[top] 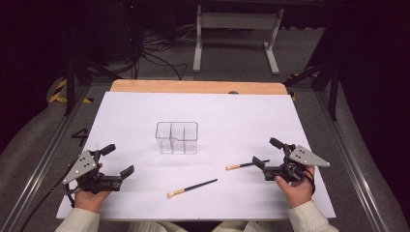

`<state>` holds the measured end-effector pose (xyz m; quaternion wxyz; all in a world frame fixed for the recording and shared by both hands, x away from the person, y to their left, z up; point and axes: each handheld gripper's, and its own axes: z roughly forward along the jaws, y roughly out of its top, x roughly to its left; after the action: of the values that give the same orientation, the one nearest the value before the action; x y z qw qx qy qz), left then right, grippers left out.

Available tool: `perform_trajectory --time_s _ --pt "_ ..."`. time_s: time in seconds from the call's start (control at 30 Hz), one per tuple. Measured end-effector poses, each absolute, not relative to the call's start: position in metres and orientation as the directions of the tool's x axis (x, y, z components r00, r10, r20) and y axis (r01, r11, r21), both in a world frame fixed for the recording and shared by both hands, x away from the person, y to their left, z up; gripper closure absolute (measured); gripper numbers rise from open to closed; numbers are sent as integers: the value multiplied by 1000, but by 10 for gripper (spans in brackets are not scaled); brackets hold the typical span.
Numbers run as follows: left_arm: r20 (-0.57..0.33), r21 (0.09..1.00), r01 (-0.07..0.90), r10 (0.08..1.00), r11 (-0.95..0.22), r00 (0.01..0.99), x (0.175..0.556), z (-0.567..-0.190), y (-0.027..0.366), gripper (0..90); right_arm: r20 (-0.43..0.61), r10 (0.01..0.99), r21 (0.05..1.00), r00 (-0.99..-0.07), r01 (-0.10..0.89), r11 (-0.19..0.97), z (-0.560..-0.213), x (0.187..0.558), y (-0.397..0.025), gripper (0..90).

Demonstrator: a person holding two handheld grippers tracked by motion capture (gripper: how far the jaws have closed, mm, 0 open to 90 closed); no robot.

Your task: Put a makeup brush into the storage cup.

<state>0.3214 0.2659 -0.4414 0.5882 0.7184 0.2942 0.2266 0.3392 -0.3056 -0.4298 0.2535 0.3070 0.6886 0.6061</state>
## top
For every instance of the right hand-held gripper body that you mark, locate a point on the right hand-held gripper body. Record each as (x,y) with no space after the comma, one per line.
(306,157)

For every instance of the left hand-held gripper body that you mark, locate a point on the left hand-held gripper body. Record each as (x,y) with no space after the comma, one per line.
(81,167)

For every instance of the black makeup brush tan bristles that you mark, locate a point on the black makeup brush tan bristles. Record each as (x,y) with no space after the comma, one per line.
(196,186)
(241,165)

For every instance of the clear plastic organizer box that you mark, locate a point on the clear plastic organizer box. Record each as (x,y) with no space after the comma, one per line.
(176,138)

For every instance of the person's left hand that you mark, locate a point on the person's left hand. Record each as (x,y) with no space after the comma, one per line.
(91,200)

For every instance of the person's right hand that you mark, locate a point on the person's right hand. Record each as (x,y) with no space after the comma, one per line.
(298,191)

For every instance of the white table cover sheet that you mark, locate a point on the white table cover sheet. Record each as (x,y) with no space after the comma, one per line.
(225,122)

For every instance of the person's left leg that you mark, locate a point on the person's left leg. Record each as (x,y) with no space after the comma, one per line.
(154,227)

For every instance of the person's leg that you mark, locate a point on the person's leg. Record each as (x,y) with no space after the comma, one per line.
(154,227)
(245,227)

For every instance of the person's right leg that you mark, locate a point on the person's right leg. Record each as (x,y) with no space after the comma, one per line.
(245,227)

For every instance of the black tripod stand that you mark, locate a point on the black tripod stand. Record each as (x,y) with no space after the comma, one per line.
(69,87)
(333,93)

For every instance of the yellow black hazard tape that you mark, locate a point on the yellow black hazard tape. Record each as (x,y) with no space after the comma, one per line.
(59,96)

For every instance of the white metal stand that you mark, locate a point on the white metal stand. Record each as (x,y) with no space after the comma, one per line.
(238,21)

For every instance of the aluminium floor rail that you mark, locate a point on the aluminium floor rail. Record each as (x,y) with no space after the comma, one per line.
(351,161)
(38,170)

